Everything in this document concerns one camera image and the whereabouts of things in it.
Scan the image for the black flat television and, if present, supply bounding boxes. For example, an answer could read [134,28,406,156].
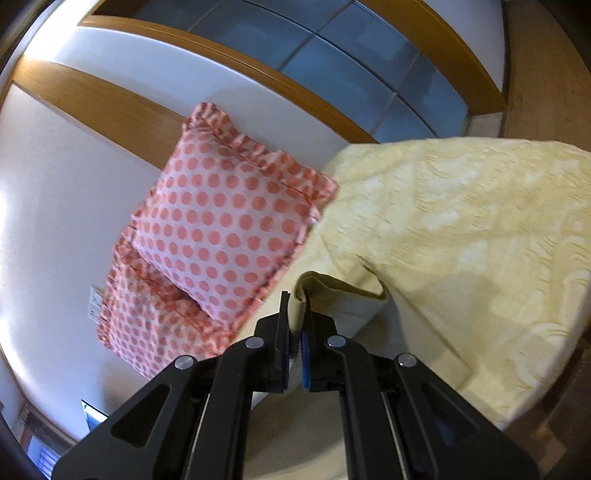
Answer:
[81,400,108,431]

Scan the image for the right pink polka-dot pillow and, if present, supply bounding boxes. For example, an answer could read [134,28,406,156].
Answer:
[132,103,338,327]

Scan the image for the pink polka-dot pillow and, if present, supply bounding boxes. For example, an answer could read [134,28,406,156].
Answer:
[132,103,338,327]
[97,236,235,380]

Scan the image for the beige khaki pants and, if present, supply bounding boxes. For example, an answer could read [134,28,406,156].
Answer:
[245,271,471,479]

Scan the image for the white wall switch plate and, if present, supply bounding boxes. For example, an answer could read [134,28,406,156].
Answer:
[87,286,103,323]

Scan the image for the left pink polka-dot pillow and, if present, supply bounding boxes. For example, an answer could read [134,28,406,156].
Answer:
[97,236,235,380]

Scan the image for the yellow floral bed mattress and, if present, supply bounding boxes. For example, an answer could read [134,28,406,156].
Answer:
[256,138,590,428]

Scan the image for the wooden framed window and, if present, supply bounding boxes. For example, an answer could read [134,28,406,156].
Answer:
[11,0,509,169]

